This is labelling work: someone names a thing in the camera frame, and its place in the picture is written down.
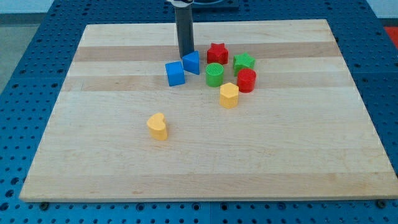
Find red star block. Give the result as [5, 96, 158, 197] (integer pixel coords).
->
[206, 43, 229, 65]

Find green star block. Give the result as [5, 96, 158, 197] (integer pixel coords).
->
[233, 52, 256, 77]

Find red cylinder block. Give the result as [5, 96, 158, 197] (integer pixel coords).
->
[237, 68, 257, 93]

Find blue triangle block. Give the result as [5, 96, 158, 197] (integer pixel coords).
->
[182, 50, 200, 75]

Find yellow heart block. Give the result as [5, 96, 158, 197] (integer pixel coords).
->
[147, 113, 168, 141]

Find blue cube block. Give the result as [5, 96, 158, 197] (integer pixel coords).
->
[165, 62, 185, 86]

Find green cylinder block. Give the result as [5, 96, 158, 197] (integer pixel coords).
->
[205, 63, 224, 87]

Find yellow hexagon block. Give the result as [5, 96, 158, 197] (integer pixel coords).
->
[220, 83, 239, 109]

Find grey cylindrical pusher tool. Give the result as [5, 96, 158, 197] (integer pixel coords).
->
[175, 2, 194, 58]

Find wooden board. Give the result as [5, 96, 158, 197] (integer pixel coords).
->
[19, 19, 397, 202]

